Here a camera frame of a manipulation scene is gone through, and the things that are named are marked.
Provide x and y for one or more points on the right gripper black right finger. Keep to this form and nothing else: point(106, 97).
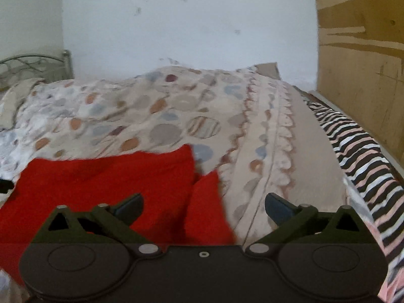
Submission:
point(306, 224)

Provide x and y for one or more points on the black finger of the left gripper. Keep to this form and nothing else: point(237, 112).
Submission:
point(6, 186)

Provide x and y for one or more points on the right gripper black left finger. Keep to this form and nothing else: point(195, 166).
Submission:
point(103, 224)

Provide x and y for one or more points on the red garment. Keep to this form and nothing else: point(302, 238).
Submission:
point(181, 206)

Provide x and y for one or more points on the beige pillow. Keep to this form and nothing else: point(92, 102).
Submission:
point(14, 98)

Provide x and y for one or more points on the black white striped bedsheet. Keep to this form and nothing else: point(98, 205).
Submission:
point(378, 195)

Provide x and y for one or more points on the spotted white duvet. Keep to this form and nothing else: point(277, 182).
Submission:
point(252, 129)

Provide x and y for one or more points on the metal bed headboard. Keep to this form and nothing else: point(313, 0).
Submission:
point(35, 65)

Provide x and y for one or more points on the plywood wardrobe panel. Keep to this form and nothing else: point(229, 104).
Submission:
point(361, 65)

